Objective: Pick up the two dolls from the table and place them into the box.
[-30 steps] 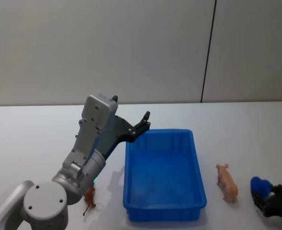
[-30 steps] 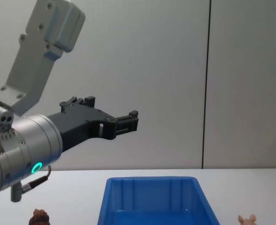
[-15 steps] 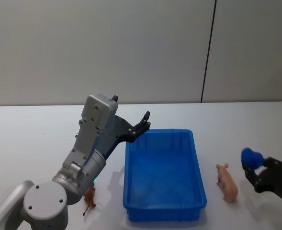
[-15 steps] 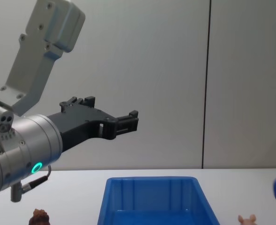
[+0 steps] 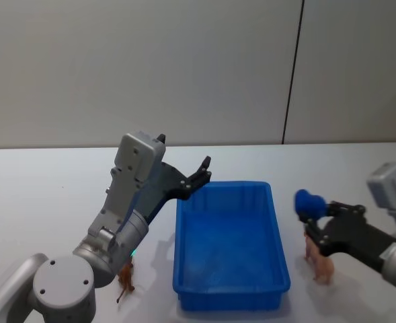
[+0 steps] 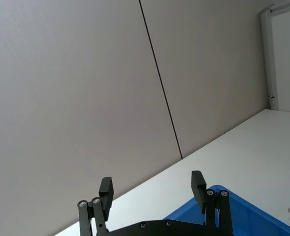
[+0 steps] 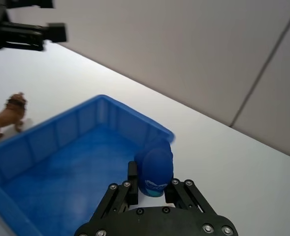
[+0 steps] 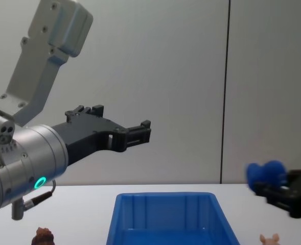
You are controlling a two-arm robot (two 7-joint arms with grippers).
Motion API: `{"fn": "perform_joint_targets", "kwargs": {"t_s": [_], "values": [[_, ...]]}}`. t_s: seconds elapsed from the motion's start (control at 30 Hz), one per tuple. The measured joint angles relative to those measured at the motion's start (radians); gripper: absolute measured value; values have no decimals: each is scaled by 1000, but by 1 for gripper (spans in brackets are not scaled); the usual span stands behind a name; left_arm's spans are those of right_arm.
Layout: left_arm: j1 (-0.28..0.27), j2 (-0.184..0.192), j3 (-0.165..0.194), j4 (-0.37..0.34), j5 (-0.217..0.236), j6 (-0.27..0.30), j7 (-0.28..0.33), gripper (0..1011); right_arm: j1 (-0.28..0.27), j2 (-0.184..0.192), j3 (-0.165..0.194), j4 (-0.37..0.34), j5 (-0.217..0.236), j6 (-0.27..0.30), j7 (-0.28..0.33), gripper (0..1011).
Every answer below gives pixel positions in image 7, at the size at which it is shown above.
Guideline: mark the brown lion toy figure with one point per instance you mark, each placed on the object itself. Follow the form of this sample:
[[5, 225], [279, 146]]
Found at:
[[8, 115]]

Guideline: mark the blue rounded toy figure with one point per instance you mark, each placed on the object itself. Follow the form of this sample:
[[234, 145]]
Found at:
[[157, 169]]

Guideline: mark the blue plastic bin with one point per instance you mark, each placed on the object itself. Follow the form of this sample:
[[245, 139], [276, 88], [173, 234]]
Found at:
[[68, 169]]

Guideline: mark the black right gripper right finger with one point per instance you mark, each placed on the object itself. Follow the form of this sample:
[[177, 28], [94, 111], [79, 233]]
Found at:
[[187, 196]]

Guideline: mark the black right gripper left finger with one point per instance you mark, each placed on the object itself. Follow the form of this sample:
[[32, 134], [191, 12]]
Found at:
[[117, 199]]

